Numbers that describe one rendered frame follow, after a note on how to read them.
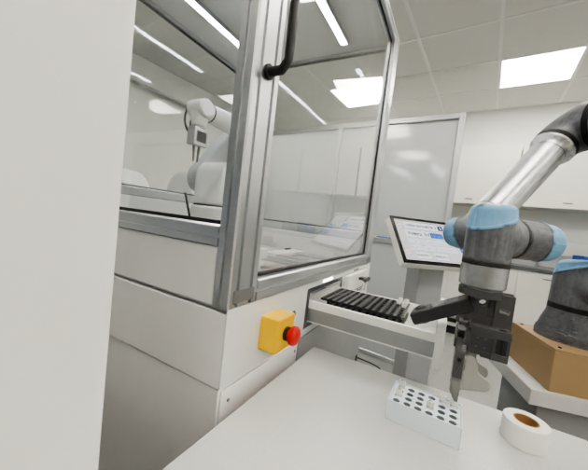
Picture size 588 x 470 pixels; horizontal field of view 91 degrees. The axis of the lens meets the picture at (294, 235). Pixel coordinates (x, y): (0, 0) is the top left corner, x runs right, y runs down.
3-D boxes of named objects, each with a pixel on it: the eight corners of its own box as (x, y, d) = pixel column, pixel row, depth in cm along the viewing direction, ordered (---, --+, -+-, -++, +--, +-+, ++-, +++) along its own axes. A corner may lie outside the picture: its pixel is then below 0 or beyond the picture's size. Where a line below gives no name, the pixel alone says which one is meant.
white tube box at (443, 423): (459, 422, 56) (462, 404, 55) (458, 450, 48) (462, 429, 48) (393, 396, 62) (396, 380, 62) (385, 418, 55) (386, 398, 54)
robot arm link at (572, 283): (564, 300, 89) (573, 257, 88) (623, 316, 76) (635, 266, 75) (536, 297, 85) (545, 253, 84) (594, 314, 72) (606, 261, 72)
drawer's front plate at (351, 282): (366, 292, 131) (369, 269, 131) (345, 306, 106) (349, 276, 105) (361, 291, 132) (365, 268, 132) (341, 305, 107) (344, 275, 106)
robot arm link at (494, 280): (460, 263, 51) (461, 259, 58) (456, 288, 52) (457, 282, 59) (512, 270, 48) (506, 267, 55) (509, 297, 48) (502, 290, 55)
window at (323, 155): (363, 254, 133) (391, 40, 127) (251, 276, 57) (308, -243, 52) (362, 254, 133) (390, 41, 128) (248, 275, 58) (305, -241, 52)
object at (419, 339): (436, 328, 88) (439, 309, 88) (431, 360, 65) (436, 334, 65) (317, 297, 107) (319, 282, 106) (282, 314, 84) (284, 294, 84)
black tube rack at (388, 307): (407, 324, 88) (410, 303, 88) (398, 342, 73) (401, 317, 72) (339, 306, 99) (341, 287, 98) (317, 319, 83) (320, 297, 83)
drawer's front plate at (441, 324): (442, 333, 89) (447, 298, 88) (440, 372, 63) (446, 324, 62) (436, 331, 89) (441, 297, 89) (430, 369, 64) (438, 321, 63)
